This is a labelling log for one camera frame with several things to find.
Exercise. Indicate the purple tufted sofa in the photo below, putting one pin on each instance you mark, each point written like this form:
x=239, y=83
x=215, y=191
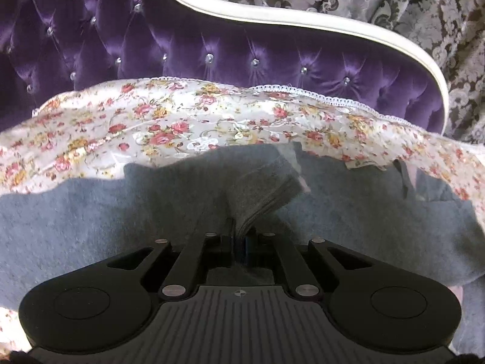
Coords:
x=235, y=41

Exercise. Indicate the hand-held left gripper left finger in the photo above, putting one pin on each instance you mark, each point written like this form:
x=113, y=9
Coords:
x=227, y=248

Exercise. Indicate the grey knit garment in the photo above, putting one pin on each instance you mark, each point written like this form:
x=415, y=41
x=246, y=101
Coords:
x=75, y=220

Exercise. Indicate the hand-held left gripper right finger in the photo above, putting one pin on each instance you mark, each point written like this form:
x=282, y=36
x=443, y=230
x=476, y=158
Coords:
x=249, y=249

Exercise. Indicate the grey damask curtain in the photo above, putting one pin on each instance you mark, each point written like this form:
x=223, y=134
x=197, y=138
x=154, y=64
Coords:
x=424, y=11

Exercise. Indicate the floral satin blanket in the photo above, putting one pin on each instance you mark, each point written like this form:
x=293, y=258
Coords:
x=189, y=129

